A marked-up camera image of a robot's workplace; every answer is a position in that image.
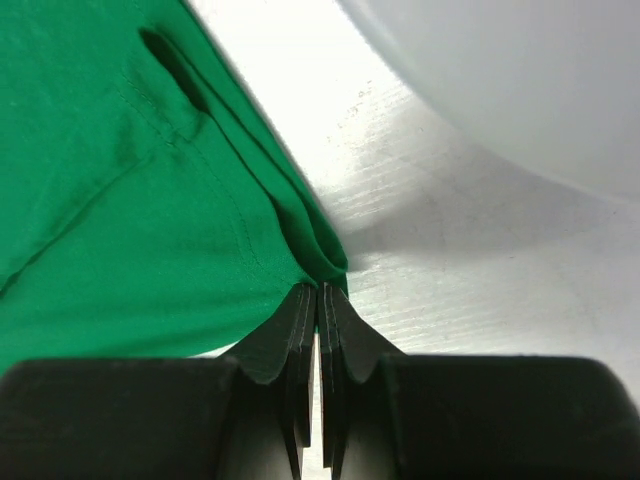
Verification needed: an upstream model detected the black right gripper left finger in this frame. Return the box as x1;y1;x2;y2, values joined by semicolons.
222;284;316;479

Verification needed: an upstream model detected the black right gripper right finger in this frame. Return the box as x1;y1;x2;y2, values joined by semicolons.
317;284;400;479

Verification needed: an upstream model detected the green t-shirt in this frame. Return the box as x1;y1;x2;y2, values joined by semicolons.
1;1;348;368

